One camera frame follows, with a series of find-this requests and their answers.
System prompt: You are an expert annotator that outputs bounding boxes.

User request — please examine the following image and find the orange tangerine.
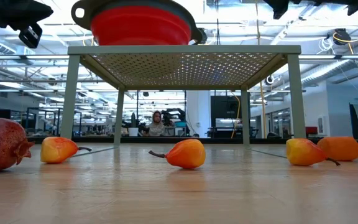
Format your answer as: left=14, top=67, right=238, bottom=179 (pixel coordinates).
left=317, top=136, right=358, bottom=162

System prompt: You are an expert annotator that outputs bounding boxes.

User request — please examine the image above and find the thin yellow curved cable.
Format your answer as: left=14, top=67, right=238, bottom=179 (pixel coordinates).
left=230, top=91, right=241, bottom=139

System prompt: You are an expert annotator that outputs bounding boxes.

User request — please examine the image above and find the small orange yellow pear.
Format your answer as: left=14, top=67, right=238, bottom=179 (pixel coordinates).
left=148, top=138, right=207, bottom=170
left=40, top=136, right=93, bottom=164
left=285, top=138, right=341, bottom=167

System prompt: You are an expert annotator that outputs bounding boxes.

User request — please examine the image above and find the red collapsible colander bowl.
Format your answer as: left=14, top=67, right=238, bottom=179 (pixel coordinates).
left=70, top=0, right=208, bottom=46

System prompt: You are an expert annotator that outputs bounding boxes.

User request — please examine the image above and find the person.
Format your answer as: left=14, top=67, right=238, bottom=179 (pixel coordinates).
left=149, top=110, right=167, bottom=137

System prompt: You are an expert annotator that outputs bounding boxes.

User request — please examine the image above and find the green perforated metal shelf riser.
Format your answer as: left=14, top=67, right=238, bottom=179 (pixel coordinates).
left=60, top=45, right=306, bottom=147

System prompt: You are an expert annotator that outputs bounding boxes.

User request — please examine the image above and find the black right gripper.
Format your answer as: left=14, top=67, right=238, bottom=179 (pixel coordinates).
left=263, top=0, right=358, bottom=19

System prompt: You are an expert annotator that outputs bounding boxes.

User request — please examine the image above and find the black workstation table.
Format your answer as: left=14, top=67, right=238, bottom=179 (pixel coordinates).
left=208, top=126, right=260, bottom=139

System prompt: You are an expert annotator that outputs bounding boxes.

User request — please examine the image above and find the black cable reel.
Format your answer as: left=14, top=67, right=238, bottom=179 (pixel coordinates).
left=333, top=27, right=352, bottom=46

